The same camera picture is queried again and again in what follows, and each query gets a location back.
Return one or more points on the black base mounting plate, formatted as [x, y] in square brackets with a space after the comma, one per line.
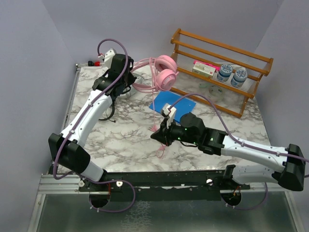
[163, 186]

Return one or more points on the blue white jar left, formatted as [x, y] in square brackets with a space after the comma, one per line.
[224, 72]

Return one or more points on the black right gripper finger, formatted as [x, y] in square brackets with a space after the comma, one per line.
[159, 136]
[165, 124]

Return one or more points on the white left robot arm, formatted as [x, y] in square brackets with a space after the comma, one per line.
[67, 148]

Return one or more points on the blue white jar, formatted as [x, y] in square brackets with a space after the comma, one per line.
[239, 77]
[224, 72]

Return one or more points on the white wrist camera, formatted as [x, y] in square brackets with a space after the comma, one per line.
[106, 59]
[168, 112]

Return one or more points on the white green cardboard box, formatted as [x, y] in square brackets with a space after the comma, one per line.
[203, 69]

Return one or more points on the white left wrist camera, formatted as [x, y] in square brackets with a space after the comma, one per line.
[106, 59]

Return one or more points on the pink headphones with cable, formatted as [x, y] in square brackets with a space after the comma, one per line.
[163, 71]

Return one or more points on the blue white jar right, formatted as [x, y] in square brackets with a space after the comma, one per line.
[239, 77]

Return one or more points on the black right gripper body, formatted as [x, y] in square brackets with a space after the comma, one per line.
[176, 134]

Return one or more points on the blue plastic board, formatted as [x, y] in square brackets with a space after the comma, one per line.
[183, 107]

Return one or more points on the clear tape roll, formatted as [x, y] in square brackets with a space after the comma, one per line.
[215, 93]

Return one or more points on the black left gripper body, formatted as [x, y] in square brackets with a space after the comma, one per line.
[129, 79]

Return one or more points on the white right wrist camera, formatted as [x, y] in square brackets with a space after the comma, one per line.
[168, 112]

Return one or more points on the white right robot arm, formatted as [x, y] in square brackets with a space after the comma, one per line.
[282, 165]

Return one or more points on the black headphones with cable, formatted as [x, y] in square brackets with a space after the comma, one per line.
[109, 114]

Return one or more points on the wooden two-tier rack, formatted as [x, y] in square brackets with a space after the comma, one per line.
[190, 47]

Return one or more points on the red black emergency button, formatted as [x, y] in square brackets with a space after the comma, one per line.
[93, 63]

